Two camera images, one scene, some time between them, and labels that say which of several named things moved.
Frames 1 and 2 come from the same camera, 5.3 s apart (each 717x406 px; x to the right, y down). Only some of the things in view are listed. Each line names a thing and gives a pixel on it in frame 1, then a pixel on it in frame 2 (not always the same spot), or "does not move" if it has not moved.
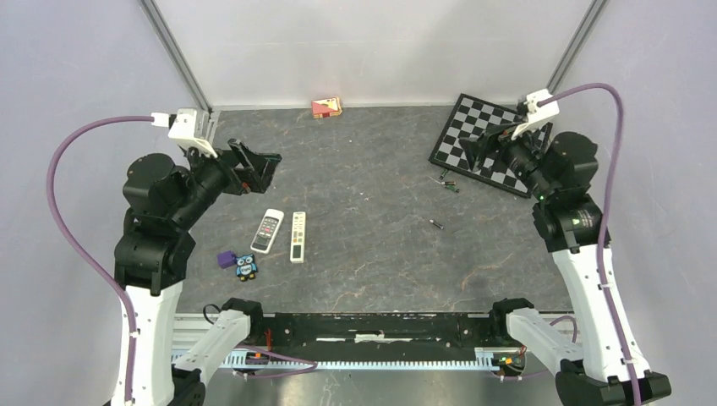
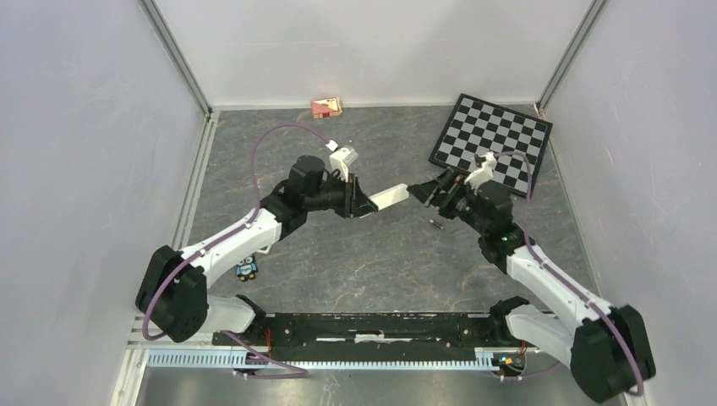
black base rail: x=334 y=333 does not move
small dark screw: x=436 y=224 does not move
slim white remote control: x=298 y=238 to x=389 y=196
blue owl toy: x=247 y=267 does not move
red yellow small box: x=326 y=107 does not move
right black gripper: x=506 y=143 to x=450 y=182
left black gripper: x=243 y=179 to x=355 y=201
